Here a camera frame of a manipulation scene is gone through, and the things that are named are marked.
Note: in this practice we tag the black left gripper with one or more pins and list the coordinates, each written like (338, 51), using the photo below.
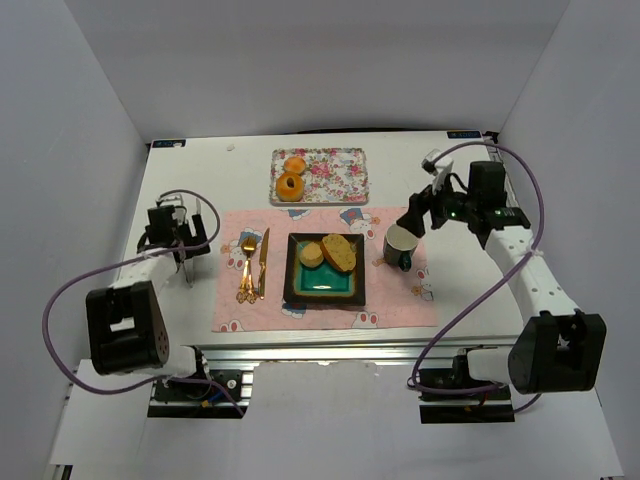
(188, 240)

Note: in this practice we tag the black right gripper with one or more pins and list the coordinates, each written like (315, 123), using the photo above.
(423, 206)

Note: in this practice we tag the speckled bread slice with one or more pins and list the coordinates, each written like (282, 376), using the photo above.
(338, 251)

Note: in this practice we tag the small pale muffin bread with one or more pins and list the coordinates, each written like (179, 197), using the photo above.
(311, 255)

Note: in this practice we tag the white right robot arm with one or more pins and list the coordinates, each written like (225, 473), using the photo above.
(560, 346)

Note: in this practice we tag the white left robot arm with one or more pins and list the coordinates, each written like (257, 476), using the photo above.
(127, 332)

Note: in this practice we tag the green white mug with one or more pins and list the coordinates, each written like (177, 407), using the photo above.
(398, 248)

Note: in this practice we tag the gold fork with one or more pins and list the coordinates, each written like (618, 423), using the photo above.
(246, 267)

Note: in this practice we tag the gold knife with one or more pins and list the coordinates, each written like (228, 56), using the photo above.
(263, 264)

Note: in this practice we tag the floral rectangular tray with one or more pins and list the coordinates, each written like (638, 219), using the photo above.
(334, 176)

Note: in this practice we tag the pink bunny placemat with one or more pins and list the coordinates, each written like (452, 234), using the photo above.
(394, 299)

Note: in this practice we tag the black green square plate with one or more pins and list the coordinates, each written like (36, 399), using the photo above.
(323, 285)

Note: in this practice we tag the round orange bun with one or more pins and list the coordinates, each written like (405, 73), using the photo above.
(295, 164)

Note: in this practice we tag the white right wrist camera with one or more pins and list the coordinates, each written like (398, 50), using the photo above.
(439, 166)

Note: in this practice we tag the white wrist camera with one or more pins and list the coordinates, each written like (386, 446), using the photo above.
(175, 199)
(439, 166)

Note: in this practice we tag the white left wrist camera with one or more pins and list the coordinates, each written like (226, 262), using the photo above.
(175, 199)

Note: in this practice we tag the ring donut bread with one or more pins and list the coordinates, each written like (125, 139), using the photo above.
(290, 187)

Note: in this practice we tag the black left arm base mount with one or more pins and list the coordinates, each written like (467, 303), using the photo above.
(179, 400)

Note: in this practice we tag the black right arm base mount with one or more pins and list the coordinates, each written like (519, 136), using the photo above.
(465, 400)

